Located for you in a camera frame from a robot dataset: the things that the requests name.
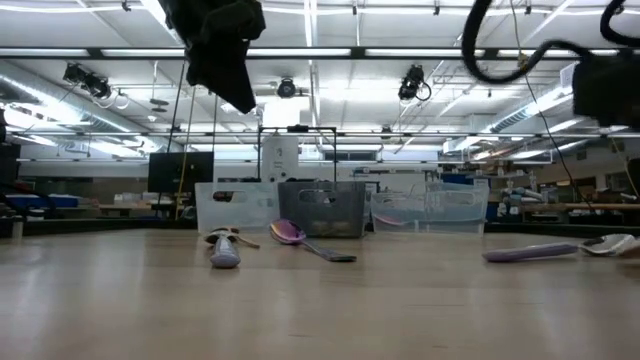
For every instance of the black overhead beam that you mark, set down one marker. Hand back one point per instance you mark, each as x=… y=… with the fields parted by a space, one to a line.
x=357 y=52

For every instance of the round black ceiling lamp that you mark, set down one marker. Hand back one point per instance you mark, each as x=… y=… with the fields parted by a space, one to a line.
x=286 y=88

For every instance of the black table frame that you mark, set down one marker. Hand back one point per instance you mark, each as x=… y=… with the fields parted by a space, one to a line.
x=100 y=226

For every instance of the silver ventilation duct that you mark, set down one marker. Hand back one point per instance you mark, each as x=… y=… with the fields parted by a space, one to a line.
x=50 y=107

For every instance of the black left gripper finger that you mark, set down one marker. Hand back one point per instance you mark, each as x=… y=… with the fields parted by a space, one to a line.
x=222 y=77

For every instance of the gold spoon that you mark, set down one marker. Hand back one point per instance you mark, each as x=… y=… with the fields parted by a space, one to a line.
x=250 y=244

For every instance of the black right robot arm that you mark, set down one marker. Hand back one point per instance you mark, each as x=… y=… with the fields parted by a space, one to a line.
x=605 y=90

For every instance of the blue crate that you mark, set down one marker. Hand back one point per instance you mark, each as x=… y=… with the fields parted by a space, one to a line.
x=45 y=201

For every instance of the wooden workbench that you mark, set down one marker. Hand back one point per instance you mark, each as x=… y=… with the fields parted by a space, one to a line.
x=600 y=206

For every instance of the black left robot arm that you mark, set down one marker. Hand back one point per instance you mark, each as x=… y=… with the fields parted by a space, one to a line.
x=9 y=165

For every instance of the black ceiling camera cluster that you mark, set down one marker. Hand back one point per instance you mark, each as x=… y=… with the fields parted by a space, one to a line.
x=90 y=82

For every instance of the black monitor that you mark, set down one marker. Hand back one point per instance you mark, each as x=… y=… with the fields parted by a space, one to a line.
x=180 y=172

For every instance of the small grey post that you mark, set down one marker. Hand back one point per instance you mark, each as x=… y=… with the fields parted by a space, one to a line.
x=17 y=229

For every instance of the clear plastic bin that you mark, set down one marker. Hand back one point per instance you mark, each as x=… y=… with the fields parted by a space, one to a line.
x=250 y=215
x=450 y=220

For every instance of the dark grey plastic bin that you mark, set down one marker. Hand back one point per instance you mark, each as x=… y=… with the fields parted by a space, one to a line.
x=325 y=215

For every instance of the iridescent blue purple spoon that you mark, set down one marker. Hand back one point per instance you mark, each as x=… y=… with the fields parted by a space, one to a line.
x=287 y=232

